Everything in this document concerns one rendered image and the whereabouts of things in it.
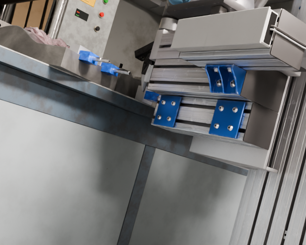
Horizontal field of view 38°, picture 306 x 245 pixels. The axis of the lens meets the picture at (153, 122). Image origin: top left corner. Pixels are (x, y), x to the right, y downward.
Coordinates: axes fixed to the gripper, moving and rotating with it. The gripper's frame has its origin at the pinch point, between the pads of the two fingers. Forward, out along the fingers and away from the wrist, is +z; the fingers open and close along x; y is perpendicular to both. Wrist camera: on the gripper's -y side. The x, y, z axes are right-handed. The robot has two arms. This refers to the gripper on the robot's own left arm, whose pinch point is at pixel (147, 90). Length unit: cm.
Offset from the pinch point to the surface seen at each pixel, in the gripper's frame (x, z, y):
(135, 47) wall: 268, -100, -272
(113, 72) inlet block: -18.9, -0.1, 1.5
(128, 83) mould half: -4.1, -0.4, -5.1
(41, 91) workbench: -35.0, 11.9, -7.6
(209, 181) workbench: 47, 24, 4
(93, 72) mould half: -24.4, 1.8, -0.8
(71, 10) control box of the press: 27, -40, -89
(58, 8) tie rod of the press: 12, -34, -78
